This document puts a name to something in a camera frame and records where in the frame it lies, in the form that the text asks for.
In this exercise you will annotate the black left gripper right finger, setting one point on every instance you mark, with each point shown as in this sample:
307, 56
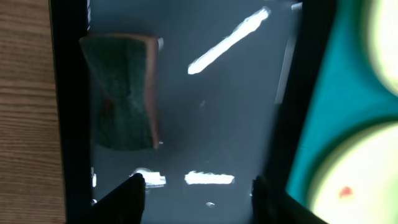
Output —
271, 206

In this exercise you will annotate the yellow plate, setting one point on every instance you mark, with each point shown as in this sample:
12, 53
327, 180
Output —
357, 182
380, 20

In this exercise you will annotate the black water tray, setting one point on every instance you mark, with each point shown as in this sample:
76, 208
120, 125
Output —
232, 86

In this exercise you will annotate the teal plastic tray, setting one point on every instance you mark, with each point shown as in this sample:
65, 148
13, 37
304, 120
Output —
346, 99

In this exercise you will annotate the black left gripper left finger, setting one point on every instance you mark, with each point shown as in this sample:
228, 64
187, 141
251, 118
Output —
124, 205

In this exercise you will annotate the green orange sponge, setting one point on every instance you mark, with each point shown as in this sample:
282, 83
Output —
125, 67

